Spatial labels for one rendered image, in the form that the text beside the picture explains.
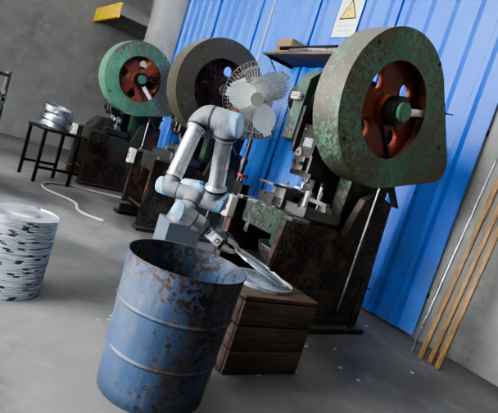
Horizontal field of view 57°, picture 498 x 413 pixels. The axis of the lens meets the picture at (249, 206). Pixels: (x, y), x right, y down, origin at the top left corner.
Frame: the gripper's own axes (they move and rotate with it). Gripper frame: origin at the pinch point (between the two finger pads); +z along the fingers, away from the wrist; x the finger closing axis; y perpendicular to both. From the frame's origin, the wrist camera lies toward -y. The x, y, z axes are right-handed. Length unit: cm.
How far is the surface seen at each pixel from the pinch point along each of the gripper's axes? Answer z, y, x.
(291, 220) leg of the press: 24.4, 30.9, -26.8
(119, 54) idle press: -123, 336, -66
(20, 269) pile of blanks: -71, 6, 59
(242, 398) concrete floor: 22, -41, 41
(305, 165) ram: 23, 58, -58
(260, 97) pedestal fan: -9, 134, -87
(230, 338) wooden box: 11.2, -24.3, 28.5
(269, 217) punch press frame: 21, 51, -21
